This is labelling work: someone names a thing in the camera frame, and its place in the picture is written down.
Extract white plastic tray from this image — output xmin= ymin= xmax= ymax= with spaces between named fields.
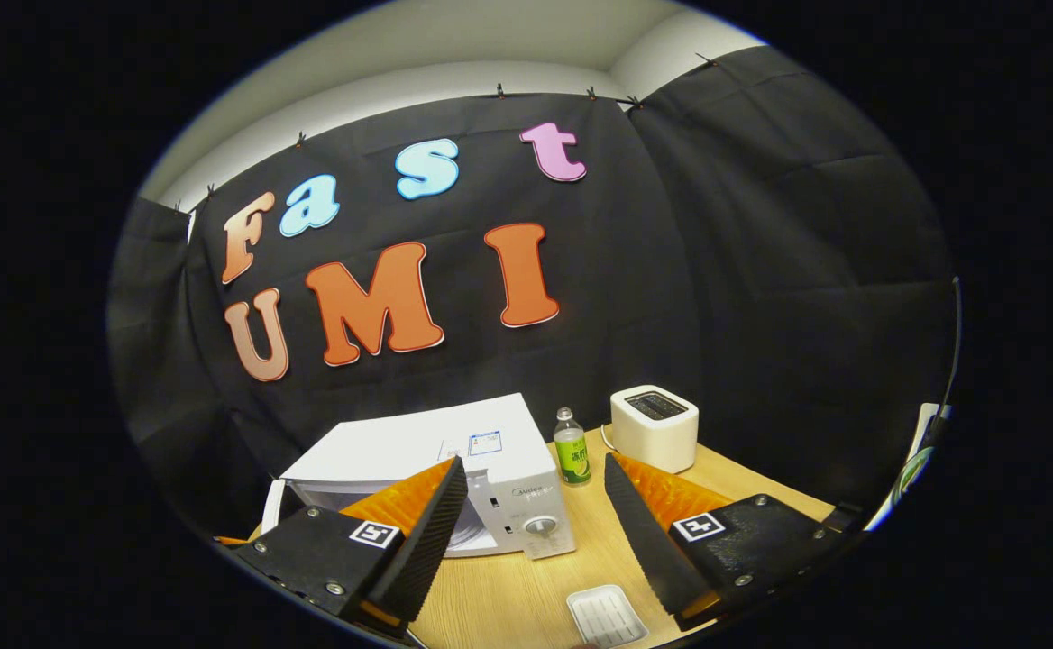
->
xmin=566 ymin=584 xmax=650 ymax=648

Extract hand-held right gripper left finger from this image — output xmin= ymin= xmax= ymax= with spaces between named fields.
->
xmin=232 ymin=455 xmax=471 ymax=639

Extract white toaster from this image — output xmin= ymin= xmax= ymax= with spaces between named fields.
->
xmin=609 ymin=385 xmax=700 ymax=474

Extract green label drink bottle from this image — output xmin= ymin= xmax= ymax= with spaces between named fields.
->
xmin=553 ymin=407 xmax=592 ymax=487

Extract white green printed sheet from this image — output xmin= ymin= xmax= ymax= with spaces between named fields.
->
xmin=867 ymin=403 xmax=951 ymax=531

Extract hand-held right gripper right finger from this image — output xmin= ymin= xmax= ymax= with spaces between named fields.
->
xmin=603 ymin=452 xmax=852 ymax=632

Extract white microwave oven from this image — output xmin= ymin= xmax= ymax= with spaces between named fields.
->
xmin=261 ymin=393 xmax=577 ymax=561

